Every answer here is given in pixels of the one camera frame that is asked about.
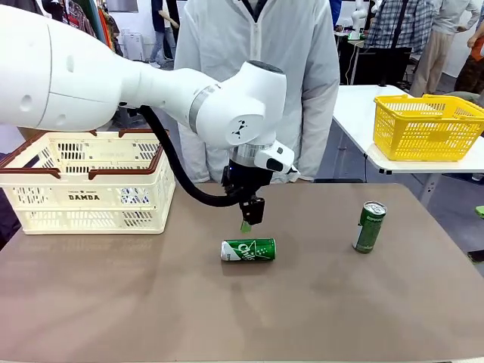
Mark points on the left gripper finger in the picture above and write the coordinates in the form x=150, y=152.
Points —
x=244, y=225
x=256, y=211

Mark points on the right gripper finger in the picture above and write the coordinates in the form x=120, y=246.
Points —
x=480, y=212
x=478, y=256

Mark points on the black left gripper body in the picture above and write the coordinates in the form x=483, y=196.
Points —
x=246, y=181

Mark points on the green Chilsung drink can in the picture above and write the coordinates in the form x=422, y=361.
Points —
x=249, y=250

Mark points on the dark green drink can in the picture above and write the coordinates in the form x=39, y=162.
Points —
x=368, y=227

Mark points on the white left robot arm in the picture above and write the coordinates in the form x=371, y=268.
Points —
x=75, y=75

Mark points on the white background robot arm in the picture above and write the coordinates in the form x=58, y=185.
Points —
x=357, y=15

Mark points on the yellow plastic basket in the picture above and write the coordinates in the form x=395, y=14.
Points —
x=416, y=128

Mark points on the cream basket with brown rim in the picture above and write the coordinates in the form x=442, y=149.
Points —
x=94, y=215

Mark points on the person in white jacket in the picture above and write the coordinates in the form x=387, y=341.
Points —
x=310, y=75

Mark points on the white side table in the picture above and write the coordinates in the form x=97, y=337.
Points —
x=351, y=109

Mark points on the person in camouflage trousers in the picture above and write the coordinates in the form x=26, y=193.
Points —
x=470, y=72

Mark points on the person in beige trousers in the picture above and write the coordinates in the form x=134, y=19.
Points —
x=435, y=49

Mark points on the person in blue jeans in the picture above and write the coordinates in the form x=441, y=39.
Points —
x=160, y=34

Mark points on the white air purifier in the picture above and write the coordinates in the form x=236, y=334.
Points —
x=134, y=47

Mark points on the person in plaid shirt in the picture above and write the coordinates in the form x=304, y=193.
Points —
x=401, y=26

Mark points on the plaid shirt on rack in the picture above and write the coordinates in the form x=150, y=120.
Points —
x=81, y=19

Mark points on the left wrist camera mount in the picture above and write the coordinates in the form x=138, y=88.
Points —
x=274, y=157

